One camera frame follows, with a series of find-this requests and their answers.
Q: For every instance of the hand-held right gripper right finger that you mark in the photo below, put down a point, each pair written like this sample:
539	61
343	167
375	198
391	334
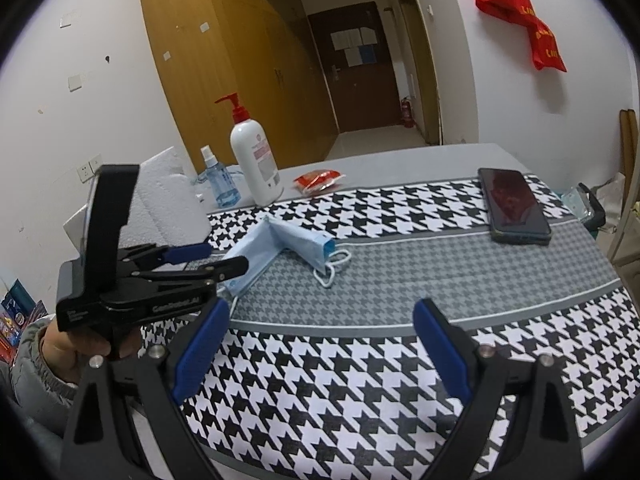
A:
442	350

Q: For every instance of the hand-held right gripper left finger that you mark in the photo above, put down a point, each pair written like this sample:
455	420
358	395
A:
200	355

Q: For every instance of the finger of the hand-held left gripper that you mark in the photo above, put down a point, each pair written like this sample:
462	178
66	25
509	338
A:
187	253
210	270

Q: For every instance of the white foam box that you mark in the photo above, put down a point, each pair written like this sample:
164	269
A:
160	195

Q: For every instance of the blue face mask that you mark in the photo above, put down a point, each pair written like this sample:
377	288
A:
295	242

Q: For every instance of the person's left forearm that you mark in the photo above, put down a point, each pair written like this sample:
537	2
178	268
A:
35	365

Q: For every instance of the person's left hand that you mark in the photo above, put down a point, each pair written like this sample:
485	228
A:
75	350

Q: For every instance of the clear blue spray bottle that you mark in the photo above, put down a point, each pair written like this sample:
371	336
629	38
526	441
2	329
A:
220	185

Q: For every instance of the houndstooth table mat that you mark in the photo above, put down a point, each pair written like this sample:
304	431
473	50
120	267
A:
400	270

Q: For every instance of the colourful printed box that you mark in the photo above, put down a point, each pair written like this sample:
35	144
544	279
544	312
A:
17	320

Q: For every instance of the white pump bottle red cap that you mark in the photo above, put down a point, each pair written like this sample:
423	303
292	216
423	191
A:
255	160

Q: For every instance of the red snack packet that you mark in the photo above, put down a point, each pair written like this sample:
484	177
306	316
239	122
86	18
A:
320	181

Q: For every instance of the black smartphone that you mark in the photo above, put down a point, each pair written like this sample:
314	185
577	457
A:
515	205

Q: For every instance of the wooden wardrobe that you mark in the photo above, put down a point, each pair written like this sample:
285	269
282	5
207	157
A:
220	60

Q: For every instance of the light blue mask pack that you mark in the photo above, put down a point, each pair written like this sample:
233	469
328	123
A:
575	201

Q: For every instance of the red fire extinguisher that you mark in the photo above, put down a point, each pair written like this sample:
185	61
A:
408	112

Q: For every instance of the dark brown door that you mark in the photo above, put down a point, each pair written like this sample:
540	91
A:
370	90

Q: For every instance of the blue and white notice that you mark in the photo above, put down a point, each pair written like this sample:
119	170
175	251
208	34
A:
361	55

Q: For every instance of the white paper notice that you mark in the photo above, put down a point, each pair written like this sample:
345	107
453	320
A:
352	39

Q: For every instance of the wooden side door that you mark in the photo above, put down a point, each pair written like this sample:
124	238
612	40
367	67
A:
420	50

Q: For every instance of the red plastic bag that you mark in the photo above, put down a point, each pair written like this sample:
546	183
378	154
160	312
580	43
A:
520	5

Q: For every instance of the white double wall outlet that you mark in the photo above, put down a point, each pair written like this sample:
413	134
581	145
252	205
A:
90	167

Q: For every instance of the white wall plate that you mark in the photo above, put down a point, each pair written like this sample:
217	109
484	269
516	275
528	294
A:
65	21
75	82

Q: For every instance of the black metal frame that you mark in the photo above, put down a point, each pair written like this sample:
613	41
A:
594	210

